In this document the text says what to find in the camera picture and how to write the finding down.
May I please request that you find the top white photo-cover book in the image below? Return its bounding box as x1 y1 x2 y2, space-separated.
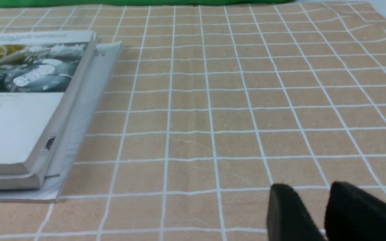
0 30 98 175

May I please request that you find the tan grid-pattern tablecloth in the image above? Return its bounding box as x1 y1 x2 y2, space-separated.
0 1 386 241

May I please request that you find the bottom thin white booklet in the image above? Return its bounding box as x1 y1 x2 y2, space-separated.
0 42 124 202

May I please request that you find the middle white book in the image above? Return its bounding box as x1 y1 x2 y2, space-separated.
0 41 95 190

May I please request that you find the green backdrop cloth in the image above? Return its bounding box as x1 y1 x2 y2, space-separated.
0 0 294 9

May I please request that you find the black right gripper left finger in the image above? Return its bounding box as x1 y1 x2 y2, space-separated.
267 183 325 241

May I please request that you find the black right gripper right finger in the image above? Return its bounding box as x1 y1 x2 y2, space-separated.
324 181 386 241

